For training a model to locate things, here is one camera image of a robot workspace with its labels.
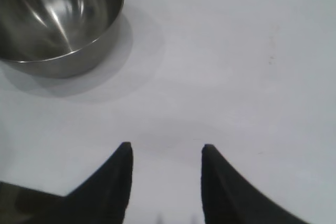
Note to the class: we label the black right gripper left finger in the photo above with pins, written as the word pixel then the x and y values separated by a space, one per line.
pixel 105 195

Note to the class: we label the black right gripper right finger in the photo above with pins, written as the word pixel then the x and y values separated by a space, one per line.
pixel 231 197

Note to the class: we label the stainless steel mixing bowl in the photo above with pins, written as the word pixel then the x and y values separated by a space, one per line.
pixel 60 22

